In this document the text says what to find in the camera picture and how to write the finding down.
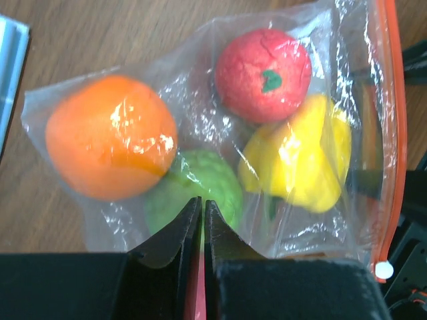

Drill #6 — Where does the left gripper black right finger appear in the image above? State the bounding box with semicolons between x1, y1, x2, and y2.
204;200;267;319

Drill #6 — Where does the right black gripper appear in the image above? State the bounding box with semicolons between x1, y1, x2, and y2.
380;39;427;320

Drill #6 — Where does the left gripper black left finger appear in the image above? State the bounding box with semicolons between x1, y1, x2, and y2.
111;197;202;319

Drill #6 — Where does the fake yellow pepper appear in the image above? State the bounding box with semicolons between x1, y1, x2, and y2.
238;93;352;213

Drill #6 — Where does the clear zip top bag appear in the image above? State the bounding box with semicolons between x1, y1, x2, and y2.
21;1;406;282

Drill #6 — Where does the fake orange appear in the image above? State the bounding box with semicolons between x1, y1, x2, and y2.
45;75;177;201

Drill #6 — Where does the fake red apple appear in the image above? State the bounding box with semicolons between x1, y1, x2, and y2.
215;29;312;123

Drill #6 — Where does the blue checked cloth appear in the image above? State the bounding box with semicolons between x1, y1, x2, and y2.
0;15;30;156

